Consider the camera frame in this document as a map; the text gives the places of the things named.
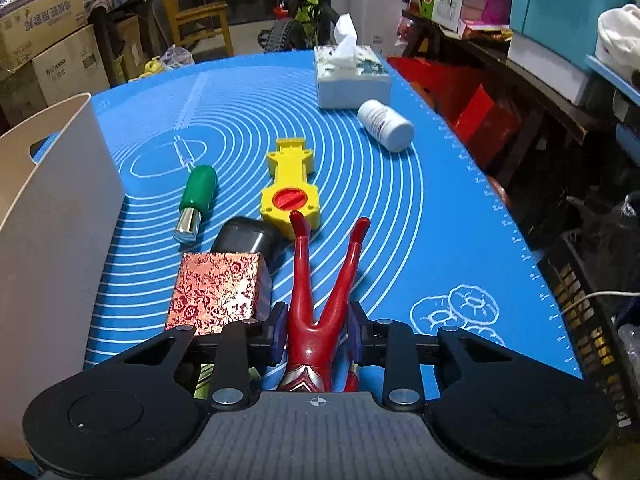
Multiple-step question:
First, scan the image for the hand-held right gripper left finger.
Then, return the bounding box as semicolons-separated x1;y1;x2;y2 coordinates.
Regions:
115;302;291;409

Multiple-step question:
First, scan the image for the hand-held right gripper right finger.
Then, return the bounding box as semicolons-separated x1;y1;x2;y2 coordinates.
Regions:
347;301;526;410

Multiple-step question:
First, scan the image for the red toy figure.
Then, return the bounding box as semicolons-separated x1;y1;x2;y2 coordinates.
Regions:
277;211;372;393

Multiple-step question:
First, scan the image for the black rounded case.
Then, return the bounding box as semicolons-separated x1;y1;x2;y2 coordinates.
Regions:
211;216;287;311

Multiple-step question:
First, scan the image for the yellow toy vehicle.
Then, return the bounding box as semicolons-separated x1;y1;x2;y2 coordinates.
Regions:
259;137;321;241

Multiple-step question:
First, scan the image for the green handled screwdriver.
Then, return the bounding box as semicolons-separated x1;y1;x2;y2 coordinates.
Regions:
172;164;219;247

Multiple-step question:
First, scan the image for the beige plastic storage bin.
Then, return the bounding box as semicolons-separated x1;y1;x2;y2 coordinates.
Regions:
0;92;126;461

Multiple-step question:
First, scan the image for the red floral box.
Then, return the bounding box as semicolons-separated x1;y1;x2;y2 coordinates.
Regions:
164;252;264;337

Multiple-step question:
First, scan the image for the blue silicone mat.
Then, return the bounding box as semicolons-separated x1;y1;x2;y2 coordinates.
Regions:
0;49;585;476

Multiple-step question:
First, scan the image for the white pill bottle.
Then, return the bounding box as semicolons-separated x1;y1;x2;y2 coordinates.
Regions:
357;99;415;153

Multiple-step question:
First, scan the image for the black plastic crate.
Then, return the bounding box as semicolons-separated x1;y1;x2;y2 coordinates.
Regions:
537;230;640;428

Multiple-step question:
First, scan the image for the white tissue box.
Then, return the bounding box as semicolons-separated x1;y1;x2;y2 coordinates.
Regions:
313;12;392;110

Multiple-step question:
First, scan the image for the red paper bag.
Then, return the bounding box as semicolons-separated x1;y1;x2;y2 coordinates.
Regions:
387;55;531;171

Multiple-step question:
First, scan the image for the clear plastic bag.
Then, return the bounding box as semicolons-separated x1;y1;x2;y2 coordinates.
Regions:
160;45;196;68

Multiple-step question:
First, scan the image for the green black bicycle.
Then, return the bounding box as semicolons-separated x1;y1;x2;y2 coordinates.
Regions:
257;0;351;53

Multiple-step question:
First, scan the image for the dark wooden side table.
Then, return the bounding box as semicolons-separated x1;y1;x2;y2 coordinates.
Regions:
400;7;618;196

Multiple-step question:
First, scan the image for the white flat box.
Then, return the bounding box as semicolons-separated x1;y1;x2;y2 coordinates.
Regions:
507;35;601;107

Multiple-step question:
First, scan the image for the wooden chair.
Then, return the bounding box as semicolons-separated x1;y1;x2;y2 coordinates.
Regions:
150;0;236;58

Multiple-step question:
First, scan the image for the large cardboard box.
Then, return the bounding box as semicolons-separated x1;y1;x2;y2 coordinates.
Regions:
0;25;112;126

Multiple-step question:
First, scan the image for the taped cardboard box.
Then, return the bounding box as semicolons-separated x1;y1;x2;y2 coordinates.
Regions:
0;0;88;72

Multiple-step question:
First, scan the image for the blue plastic storage tub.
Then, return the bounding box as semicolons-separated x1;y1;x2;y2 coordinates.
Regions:
510;0;640;71

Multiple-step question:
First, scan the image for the white cloth bag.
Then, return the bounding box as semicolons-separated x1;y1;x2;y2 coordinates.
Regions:
597;4;640;61

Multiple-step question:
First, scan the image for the white cable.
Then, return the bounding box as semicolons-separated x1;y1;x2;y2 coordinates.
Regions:
565;287;636;321

